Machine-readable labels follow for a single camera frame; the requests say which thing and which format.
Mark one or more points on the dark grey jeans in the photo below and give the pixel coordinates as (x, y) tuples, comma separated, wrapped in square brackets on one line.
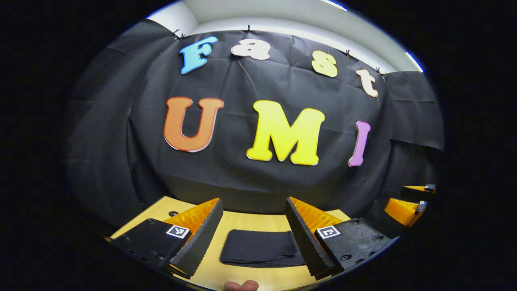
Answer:
[(258, 246)]

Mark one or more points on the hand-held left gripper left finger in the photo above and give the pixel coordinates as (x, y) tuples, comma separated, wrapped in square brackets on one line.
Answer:
[(200, 242)]

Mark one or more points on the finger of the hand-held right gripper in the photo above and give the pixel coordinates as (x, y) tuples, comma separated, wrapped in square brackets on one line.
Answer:
[(402, 211), (416, 193)]

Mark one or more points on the black backdrop cloth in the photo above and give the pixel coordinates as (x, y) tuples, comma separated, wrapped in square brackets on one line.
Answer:
[(133, 161)]

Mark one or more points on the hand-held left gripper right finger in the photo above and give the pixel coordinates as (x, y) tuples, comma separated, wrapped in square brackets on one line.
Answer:
[(305, 242)]

